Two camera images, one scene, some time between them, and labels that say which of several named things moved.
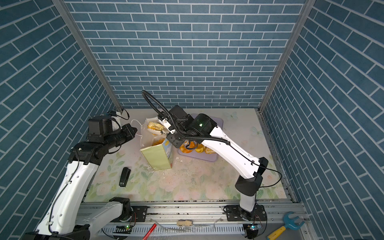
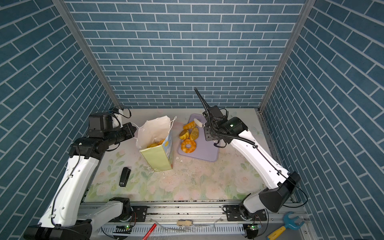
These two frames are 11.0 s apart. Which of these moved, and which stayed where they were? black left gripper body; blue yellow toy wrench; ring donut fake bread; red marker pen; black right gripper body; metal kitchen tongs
Moved: black right gripper body; metal kitchen tongs
Stayed: blue yellow toy wrench; ring donut fake bread; red marker pen; black left gripper body
